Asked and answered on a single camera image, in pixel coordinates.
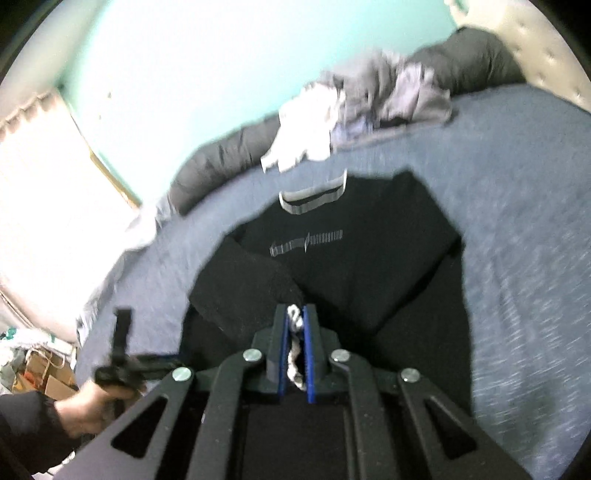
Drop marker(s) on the dark grey duvet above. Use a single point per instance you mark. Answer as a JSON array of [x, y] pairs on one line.
[[221, 161]]

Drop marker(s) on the white curtain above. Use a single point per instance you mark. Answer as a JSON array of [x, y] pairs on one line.
[[55, 207]]

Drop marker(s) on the white garment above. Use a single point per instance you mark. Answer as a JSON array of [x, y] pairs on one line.
[[300, 134]]

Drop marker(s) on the person's left hand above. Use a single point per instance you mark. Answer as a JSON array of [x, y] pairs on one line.
[[87, 408]]

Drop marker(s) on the person's left forearm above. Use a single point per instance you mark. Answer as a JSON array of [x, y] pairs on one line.
[[27, 429]]

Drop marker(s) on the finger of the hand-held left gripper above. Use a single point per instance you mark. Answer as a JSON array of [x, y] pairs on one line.
[[122, 332]]

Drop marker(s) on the lilac garment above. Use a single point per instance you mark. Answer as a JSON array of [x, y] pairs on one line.
[[415, 94]]

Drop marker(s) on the black sweater with white trim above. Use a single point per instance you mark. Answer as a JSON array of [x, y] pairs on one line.
[[369, 258]]

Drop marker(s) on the brown paper bag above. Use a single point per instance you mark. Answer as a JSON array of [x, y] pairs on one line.
[[46, 383]]

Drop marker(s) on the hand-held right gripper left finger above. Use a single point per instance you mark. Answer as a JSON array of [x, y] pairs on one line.
[[281, 350]]

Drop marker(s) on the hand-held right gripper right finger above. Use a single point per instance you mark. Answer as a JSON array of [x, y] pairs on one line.
[[310, 350]]

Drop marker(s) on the grey garment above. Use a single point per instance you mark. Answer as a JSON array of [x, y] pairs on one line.
[[364, 81]]

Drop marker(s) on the cream tufted headboard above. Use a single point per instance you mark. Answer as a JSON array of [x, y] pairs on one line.
[[545, 46]]

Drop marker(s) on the blue-grey bed sheet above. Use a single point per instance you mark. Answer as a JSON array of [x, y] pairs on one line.
[[508, 207]]

